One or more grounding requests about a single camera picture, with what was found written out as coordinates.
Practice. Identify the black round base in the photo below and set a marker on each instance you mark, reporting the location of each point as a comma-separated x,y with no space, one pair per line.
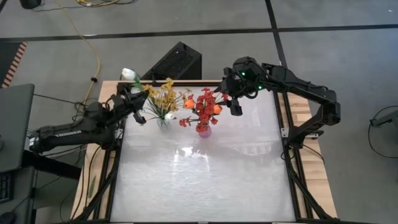
31,3

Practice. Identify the clear cut-glass vase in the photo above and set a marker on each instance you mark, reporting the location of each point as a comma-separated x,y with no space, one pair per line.
163,123

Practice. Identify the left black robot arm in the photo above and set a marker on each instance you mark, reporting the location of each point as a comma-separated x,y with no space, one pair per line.
77,130

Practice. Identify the pink glass vase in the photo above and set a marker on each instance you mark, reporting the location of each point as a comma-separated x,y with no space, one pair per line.
205,132

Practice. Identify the gray metal stand leg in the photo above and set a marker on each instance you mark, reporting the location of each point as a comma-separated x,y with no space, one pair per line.
388,118

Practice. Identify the dark keyboard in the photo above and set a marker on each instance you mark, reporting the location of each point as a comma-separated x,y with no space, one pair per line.
4,188

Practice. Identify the gray desk panel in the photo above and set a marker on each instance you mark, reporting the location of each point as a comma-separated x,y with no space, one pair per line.
15,124

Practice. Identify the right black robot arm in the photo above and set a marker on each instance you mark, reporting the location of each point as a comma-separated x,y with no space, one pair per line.
311,90

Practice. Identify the fallen green leaf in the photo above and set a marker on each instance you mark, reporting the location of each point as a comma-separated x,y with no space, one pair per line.
92,186

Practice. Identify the black metal table frame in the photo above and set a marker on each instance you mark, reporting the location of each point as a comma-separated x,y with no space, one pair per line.
208,83

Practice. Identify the black perforated box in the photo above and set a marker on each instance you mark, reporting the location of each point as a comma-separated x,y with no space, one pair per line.
177,62

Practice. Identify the black mat with striped edge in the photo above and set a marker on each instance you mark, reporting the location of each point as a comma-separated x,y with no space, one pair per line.
9,56

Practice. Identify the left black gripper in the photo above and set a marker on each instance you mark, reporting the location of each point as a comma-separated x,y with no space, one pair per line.
124,105

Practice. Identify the yellow artificial flower bunch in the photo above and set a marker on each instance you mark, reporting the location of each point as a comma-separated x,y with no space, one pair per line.
169,85
154,91

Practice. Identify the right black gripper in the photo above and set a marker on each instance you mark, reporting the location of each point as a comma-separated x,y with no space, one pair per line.
237,107

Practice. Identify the red artificial flower bunch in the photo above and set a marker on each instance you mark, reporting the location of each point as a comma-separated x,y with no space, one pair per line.
202,127
205,107

